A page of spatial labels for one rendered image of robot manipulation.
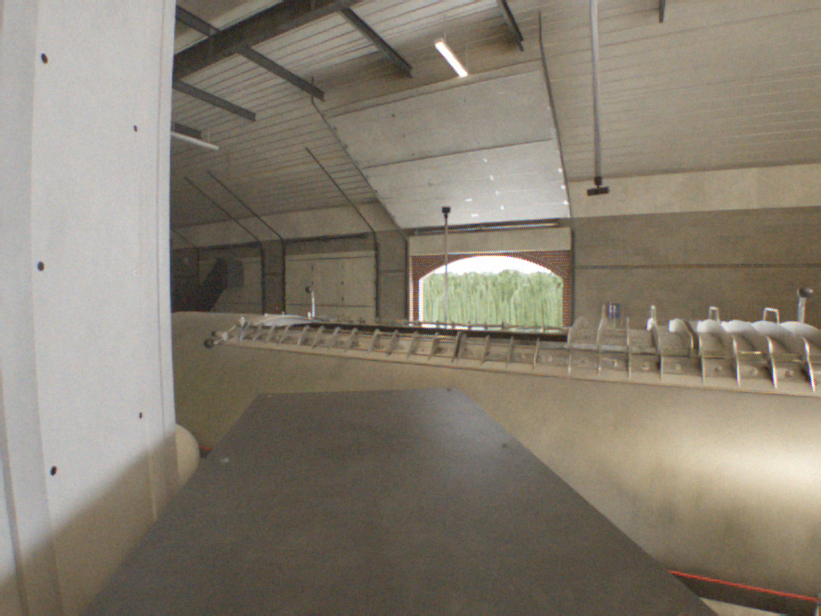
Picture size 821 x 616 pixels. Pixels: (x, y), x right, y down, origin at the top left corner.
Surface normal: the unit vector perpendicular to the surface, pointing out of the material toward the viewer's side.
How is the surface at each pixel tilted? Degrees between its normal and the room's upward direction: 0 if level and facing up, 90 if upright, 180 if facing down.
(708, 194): 90
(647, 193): 90
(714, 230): 90
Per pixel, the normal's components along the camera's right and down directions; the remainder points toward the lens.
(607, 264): -0.47, 0.04
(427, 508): 0.00, -1.00
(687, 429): -0.34, -0.65
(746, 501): -0.41, -0.43
